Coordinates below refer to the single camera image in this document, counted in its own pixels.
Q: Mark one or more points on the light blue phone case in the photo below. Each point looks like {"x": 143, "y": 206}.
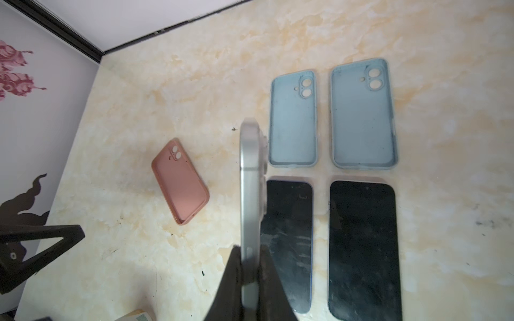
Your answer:
{"x": 293, "y": 120}
{"x": 363, "y": 133}

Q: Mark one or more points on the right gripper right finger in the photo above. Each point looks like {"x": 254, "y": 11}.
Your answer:
{"x": 273, "y": 302}

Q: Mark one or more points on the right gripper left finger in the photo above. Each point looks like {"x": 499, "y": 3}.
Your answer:
{"x": 227, "y": 304}

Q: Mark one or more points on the pink phone case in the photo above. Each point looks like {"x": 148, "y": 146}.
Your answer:
{"x": 183, "y": 189}

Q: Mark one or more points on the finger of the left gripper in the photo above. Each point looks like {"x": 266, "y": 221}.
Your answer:
{"x": 14, "y": 272}

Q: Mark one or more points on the black smartphone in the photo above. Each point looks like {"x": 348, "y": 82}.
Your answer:
{"x": 364, "y": 265}
{"x": 287, "y": 229}
{"x": 253, "y": 163}

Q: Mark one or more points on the green beverage can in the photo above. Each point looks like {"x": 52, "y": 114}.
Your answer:
{"x": 136, "y": 315}

